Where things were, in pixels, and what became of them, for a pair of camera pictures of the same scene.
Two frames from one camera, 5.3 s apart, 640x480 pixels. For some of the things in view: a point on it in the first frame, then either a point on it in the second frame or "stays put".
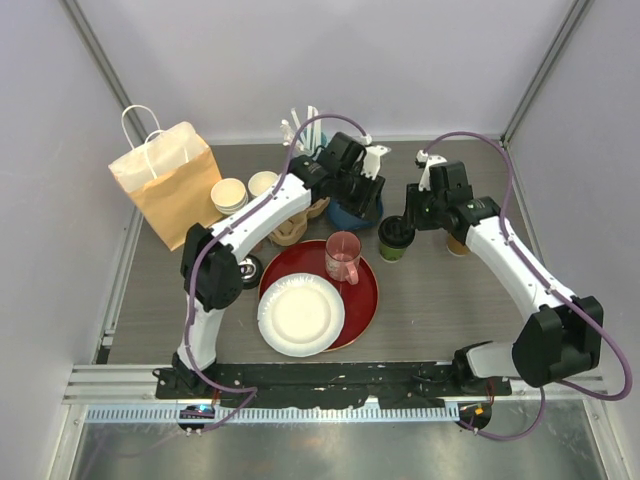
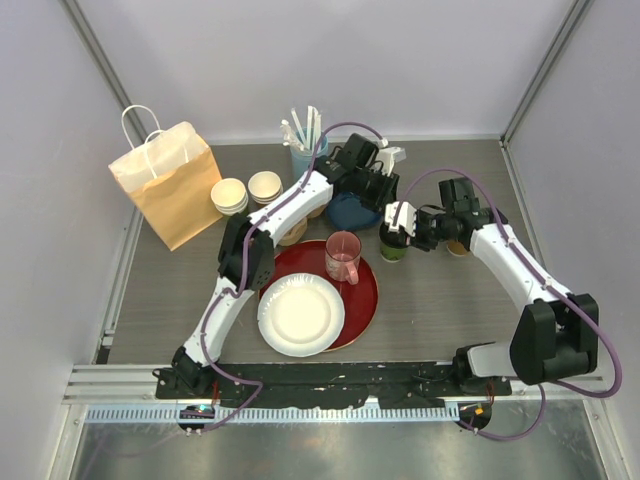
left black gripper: [368, 205] → [387, 193]
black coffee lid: [396, 232] stays put
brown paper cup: [455, 247] stays put
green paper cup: [392, 255] stays put
